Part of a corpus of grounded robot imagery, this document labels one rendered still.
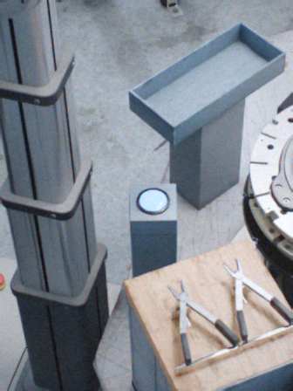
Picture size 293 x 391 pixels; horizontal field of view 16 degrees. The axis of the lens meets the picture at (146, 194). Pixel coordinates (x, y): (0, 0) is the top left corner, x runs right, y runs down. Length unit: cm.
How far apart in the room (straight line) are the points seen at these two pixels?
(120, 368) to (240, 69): 53
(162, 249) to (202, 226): 27
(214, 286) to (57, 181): 36
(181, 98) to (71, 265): 36
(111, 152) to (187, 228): 118
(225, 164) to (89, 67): 147
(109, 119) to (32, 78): 158
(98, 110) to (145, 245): 156
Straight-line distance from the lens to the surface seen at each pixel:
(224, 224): 184
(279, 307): 137
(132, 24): 338
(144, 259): 161
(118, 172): 294
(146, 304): 140
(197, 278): 143
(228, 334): 135
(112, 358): 169
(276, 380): 139
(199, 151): 174
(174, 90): 171
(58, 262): 182
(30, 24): 144
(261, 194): 148
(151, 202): 154
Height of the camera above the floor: 224
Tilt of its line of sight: 51 degrees down
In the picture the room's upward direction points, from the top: 2 degrees counter-clockwise
